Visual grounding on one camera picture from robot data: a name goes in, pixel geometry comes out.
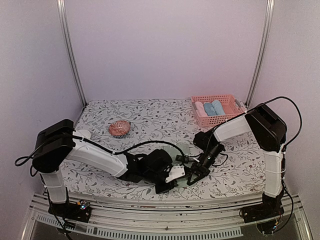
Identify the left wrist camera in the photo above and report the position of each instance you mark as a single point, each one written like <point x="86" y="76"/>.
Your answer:
<point x="176" y="172"/>

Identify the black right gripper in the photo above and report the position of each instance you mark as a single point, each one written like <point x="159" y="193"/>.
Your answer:
<point x="203" y="173"/>

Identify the right aluminium frame post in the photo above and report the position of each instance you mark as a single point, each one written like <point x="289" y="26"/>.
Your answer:
<point x="270" y="5"/>

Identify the light blue towel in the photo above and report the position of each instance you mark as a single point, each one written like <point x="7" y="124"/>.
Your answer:
<point x="218" y="108"/>

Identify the rolled pink towel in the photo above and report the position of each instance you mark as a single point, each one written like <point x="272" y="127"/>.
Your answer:
<point x="200" y="109"/>

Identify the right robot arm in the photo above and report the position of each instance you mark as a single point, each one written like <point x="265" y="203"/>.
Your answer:
<point x="269" y="131"/>

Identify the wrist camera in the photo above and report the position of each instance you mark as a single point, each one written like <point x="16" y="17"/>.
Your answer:
<point x="176" y="172"/>
<point x="185" y="159"/>

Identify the pink plastic basket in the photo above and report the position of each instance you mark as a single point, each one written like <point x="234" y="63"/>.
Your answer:
<point x="230" y="105"/>

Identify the rolled blue towel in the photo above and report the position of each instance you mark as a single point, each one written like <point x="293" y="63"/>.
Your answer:
<point x="209" y="109"/>

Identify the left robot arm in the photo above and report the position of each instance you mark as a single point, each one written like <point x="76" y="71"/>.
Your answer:
<point x="61" y="142"/>

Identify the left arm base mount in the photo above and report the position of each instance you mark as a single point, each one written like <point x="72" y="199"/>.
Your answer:
<point x="71" y="211"/>

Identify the aluminium frame post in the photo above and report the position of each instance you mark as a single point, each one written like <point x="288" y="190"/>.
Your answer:
<point x="69" y="49"/>
<point x="270" y="5"/>

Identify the front aluminium rail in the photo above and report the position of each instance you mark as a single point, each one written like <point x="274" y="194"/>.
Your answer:
<point x="135" y="219"/>

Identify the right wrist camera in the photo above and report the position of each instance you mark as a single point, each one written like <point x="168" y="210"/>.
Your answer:
<point x="185" y="159"/>

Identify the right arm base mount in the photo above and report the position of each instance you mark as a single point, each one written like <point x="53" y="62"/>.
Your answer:
<point x="262" y="211"/>

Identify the floral table mat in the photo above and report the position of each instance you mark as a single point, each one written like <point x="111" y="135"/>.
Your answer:
<point x="154" y="123"/>

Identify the green panda towel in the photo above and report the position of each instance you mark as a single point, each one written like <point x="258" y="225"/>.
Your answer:
<point x="173" y="152"/>

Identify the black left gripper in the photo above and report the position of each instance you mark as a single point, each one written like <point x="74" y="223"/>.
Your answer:
<point x="160" y="190"/>

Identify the white ceramic bowl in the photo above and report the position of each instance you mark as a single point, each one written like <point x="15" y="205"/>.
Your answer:
<point x="83" y="133"/>

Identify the left aluminium frame post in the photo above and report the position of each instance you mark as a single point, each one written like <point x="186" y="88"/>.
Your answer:
<point x="69" y="49"/>

